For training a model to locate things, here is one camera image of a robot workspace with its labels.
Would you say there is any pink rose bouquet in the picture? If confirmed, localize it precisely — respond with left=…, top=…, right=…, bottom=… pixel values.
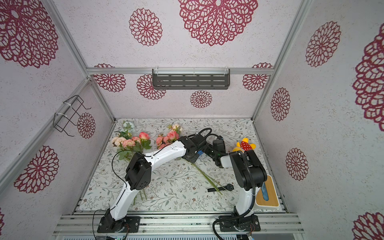
left=156, top=124, right=221, bottom=194
left=111, top=120, right=153, bottom=206

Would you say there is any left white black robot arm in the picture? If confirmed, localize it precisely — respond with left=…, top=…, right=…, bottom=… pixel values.
left=96, top=128, right=212, bottom=234

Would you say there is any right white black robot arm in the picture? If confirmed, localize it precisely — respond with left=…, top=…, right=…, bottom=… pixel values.
left=204, top=137, right=268, bottom=240

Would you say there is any yellow plush toy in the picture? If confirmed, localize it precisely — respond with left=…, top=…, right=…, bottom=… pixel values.
left=232, top=138, right=257, bottom=152

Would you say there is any black wristwatch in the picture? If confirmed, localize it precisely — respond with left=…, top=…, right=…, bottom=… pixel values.
left=207, top=184, right=234, bottom=193

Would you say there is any floral patterned table mat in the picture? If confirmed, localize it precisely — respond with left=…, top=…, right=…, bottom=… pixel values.
left=78, top=119, right=259, bottom=212

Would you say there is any blue tool on tray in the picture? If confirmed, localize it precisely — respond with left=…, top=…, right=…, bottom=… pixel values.
left=261, top=182, right=269, bottom=201

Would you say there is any wooden tray white rim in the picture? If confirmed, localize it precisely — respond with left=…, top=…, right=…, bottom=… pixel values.
left=256, top=175, right=280, bottom=210

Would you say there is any dark grey wall shelf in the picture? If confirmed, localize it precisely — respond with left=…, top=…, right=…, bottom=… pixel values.
left=152, top=69, right=231, bottom=90

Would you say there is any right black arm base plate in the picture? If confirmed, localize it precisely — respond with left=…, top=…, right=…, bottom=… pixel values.
left=219, top=214, right=261, bottom=232

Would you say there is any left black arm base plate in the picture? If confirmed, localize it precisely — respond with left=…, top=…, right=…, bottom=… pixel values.
left=97, top=217, right=141, bottom=234

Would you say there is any black wire wall rack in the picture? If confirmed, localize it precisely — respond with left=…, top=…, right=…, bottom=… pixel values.
left=52, top=95, right=91, bottom=137

